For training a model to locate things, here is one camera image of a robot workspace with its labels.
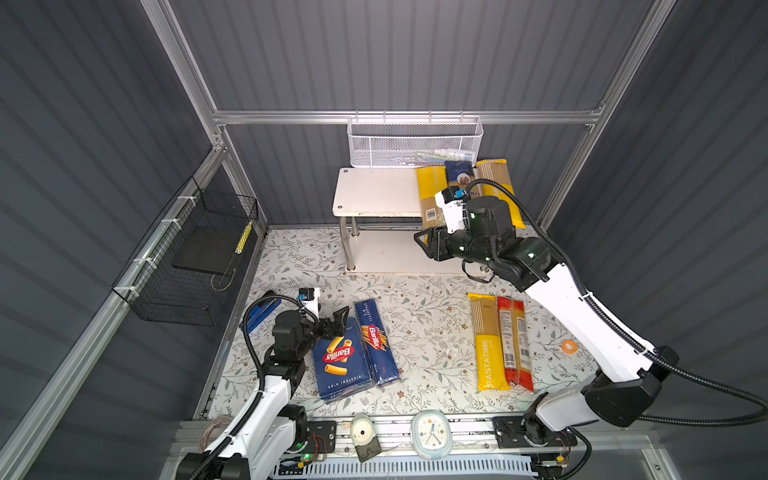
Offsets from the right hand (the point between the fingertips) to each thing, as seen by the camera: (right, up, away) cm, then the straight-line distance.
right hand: (424, 237), depth 67 cm
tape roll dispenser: (-14, -46, +1) cm, 48 cm away
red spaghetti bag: (+29, -30, +20) cm, 46 cm away
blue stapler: (-50, -23, +27) cm, 61 cm away
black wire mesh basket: (-59, -7, +5) cm, 60 cm away
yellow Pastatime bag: (+21, -32, +19) cm, 42 cm away
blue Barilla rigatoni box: (-20, -34, +12) cm, 41 cm away
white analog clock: (+3, -48, +5) cm, 48 cm away
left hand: (-24, -19, +16) cm, 35 cm away
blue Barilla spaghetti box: (-11, -30, +19) cm, 37 cm away
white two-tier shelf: (-12, +13, +16) cm, 24 cm away
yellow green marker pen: (-47, +1, +13) cm, 49 cm away
